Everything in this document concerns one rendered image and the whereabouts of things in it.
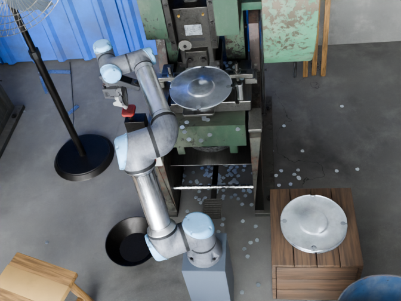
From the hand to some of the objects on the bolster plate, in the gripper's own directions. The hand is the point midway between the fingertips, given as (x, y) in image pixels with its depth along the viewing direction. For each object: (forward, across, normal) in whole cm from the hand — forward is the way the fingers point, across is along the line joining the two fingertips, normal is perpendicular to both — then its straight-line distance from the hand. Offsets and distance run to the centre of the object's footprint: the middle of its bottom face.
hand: (127, 106), depth 218 cm
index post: (+7, -10, +51) cm, 52 cm away
